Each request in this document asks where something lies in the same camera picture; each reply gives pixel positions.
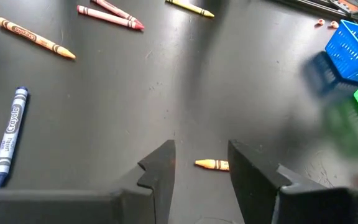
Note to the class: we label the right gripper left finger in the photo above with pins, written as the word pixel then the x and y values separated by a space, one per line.
pixel 73 208

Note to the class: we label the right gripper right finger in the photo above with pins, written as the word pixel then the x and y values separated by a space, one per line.
pixel 291 208

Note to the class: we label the short orange crayon stub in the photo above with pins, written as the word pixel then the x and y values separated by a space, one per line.
pixel 211 164

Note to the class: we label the yellow crayon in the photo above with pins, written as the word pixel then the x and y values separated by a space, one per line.
pixel 191 7

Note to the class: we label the blue crayon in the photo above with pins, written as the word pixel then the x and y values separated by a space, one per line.
pixel 11 133

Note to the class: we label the blue plastic basket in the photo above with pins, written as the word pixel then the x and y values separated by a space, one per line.
pixel 353 53

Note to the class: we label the orange crayon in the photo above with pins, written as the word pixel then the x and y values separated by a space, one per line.
pixel 33 37

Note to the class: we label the black aluminium table frame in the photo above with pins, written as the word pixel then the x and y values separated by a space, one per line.
pixel 315 7

